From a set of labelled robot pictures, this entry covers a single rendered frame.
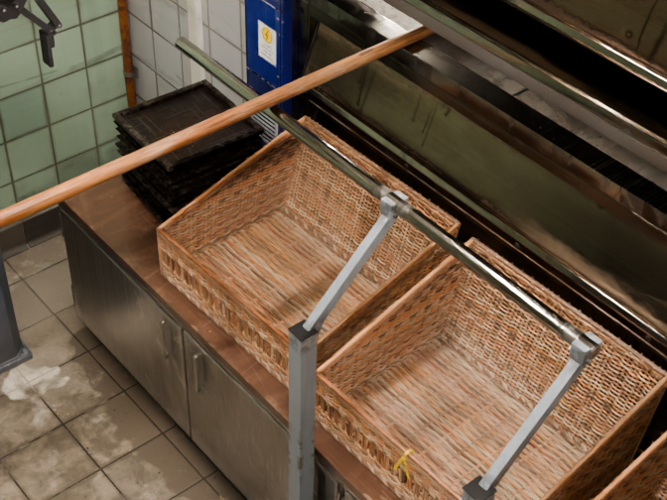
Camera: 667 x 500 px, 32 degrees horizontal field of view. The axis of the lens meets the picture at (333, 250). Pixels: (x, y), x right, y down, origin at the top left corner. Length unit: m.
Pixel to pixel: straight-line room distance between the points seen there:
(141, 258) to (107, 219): 0.18
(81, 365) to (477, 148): 1.49
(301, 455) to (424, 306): 0.44
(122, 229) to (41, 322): 0.71
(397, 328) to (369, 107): 0.55
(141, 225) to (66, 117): 0.80
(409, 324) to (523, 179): 0.42
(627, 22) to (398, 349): 0.94
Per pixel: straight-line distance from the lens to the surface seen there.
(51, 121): 3.77
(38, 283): 3.82
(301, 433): 2.45
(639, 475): 2.39
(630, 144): 2.05
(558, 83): 2.11
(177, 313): 2.84
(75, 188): 2.22
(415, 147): 2.70
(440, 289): 2.65
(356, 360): 2.56
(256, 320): 2.61
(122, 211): 3.13
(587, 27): 2.20
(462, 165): 2.62
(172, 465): 3.27
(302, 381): 2.33
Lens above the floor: 2.57
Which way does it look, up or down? 42 degrees down
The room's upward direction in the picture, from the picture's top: 2 degrees clockwise
